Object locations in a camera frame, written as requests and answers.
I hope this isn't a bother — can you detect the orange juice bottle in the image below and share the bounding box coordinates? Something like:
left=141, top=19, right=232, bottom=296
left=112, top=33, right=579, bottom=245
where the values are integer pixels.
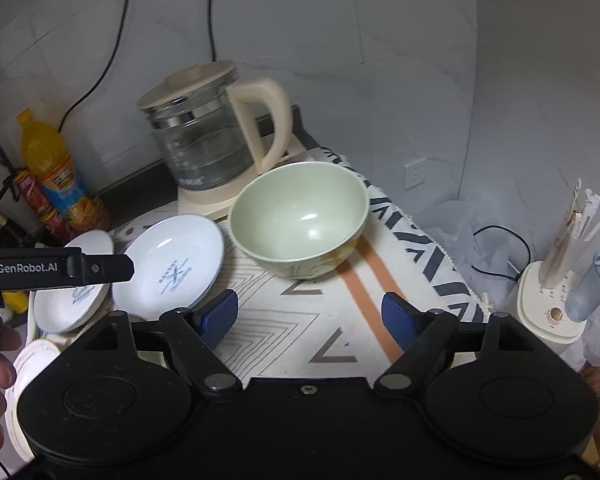
left=16, top=108, right=107, bottom=234

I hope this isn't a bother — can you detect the cream countertop appliance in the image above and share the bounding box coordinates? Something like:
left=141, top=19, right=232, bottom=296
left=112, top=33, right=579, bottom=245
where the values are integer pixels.
left=516, top=260, right=587, bottom=347

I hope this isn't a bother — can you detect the glass kettle cream handle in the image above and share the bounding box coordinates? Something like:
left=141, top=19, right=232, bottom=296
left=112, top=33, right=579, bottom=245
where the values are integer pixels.
left=137, top=59, right=294, bottom=196

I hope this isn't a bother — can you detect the white wall socket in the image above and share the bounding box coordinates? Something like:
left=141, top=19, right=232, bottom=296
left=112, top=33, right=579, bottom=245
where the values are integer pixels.
left=402, top=157, right=429, bottom=191

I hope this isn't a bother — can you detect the cream kettle base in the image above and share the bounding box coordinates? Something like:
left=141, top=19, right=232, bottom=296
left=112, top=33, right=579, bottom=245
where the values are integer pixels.
left=176, top=132, right=315, bottom=222

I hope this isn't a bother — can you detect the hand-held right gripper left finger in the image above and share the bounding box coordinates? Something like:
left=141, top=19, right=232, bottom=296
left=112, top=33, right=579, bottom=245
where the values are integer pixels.
left=87, top=289, right=243, bottom=395

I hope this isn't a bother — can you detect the patterned table mat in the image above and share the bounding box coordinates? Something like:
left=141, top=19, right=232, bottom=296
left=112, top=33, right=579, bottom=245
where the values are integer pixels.
left=107, top=147, right=490, bottom=380

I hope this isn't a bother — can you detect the black kettle cable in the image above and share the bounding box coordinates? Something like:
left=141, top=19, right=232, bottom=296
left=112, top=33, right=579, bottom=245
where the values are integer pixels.
left=194, top=0, right=217, bottom=62

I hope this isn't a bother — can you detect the pale blue bottle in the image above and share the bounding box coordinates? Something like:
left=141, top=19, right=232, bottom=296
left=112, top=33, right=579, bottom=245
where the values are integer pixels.
left=564, top=239, right=600, bottom=324

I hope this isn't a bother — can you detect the pale green bowl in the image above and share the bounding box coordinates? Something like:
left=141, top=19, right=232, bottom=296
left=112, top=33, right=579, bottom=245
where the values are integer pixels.
left=228, top=161, right=370, bottom=281

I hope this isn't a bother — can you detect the white printed plate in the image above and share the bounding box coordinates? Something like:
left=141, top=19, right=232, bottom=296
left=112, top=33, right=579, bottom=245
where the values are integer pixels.
left=32, top=230, right=115, bottom=334
left=111, top=214, right=225, bottom=322

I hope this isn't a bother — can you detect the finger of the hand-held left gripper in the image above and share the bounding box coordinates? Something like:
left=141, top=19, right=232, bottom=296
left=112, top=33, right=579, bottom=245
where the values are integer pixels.
left=82, top=253, right=135, bottom=286

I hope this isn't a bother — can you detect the thin black cable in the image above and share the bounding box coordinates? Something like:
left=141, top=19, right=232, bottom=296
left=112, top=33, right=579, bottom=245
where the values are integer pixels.
left=472, top=225, right=532, bottom=281

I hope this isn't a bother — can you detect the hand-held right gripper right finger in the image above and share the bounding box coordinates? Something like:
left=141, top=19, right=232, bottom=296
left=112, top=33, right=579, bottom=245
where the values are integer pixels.
left=374, top=291, right=531, bottom=392

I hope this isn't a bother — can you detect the white plastic bag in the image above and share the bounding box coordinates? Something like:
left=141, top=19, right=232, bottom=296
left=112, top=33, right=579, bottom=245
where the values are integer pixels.
left=427, top=199, right=533, bottom=283

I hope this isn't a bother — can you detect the cream plate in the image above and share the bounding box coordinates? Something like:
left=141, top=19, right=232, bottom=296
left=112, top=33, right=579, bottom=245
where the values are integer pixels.
left=9, top=338, right=66, bottom=463

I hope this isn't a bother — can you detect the person's left hand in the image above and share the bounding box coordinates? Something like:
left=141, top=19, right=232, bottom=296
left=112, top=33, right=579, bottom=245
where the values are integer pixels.
left=0, top=324, right=24, bottom=454

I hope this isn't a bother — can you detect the small yellow object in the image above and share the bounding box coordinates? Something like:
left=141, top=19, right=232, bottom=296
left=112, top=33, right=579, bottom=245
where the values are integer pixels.
left=2, top=290, right=30, bottom=315

